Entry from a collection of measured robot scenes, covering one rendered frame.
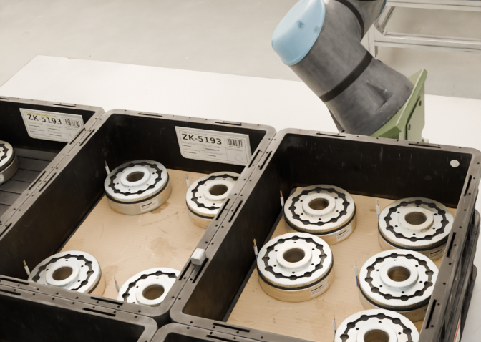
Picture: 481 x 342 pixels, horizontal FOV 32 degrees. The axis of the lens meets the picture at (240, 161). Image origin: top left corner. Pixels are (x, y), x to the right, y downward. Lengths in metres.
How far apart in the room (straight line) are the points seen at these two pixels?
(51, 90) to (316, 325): 1.07
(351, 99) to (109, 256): 0.48
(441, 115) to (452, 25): 1.82
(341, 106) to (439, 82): 1.70
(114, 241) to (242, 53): 2.21
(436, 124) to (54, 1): 2.87
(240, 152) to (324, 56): 0.22
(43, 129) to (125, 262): 0.35
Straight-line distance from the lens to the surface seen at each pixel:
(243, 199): 1.12
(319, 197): 1.20
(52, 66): 2.06
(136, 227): 1.27
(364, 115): 1.39
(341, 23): 1.41
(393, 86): 1.41
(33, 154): 1.51
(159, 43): 3.59
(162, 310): 0.99
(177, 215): 1.27
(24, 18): 4.13
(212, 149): 1.31
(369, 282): 1.08
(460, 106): 1.68
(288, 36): 1.38
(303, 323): 1.08
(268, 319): 1.09
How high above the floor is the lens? 1.63
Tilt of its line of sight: 36 degrees down
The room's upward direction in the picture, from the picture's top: 10 degrees counter-clockwise
